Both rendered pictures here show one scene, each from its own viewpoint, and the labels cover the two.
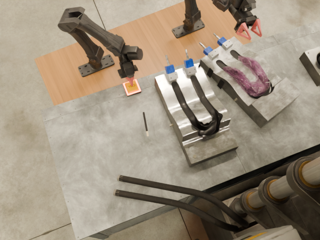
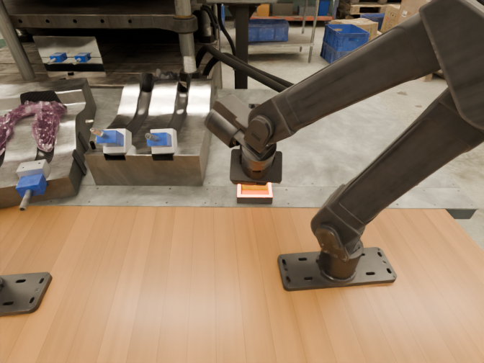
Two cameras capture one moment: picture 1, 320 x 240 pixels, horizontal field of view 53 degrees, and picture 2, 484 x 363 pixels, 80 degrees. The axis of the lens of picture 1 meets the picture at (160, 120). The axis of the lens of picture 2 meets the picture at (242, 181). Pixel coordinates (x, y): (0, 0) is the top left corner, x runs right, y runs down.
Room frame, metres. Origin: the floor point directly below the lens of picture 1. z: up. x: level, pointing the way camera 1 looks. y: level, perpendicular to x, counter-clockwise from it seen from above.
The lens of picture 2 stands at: (1.29, 0.38, 1.25)
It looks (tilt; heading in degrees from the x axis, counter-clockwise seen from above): 39 degrees down; 207
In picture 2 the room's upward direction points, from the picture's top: straight up
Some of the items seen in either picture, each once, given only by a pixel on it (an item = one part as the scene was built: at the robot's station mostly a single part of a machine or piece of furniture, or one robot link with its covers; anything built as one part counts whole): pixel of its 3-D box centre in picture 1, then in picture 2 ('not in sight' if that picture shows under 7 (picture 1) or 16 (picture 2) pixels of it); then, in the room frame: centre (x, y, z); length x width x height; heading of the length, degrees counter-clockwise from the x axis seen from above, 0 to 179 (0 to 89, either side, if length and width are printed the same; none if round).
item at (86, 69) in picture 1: (95, 62); (339, 256); (0.94, 0.39, 0.84); 0.20 x 0.07 x 0.08; 122
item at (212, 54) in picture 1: (207, 50); (31, 188); (1.07, -0.23, 0.86); 0.13 x 0.05 x 0.05; 43
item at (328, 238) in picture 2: (95, 55); (341, 229); (0.94, 0.38, 0.90); 0.09 x 0.06 x 0.06; 170
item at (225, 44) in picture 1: (221, 40); not in sight; (1.15, -0.31, 0.86); 0.13 x 0.05 x 0.05; 43
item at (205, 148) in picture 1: (195, 111); (166, 114); (0.69, -0.18, 0.87); 0.50 x 0.26 x 0.14; 26
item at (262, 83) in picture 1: (249, 74); (27, 117); (0.92, -0.46, 0.90); 0.26 x 0.18 x 0.08; 43
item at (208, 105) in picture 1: (197, 104); (158, 101); (0.70, -0.18, 0.92); 0.35 x 0.16 x 0.09; 26
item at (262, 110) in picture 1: (248, 77); (32, 132); (0.92, -0.46, 0.86); 0.50 x 0.26 x 0.11; 43
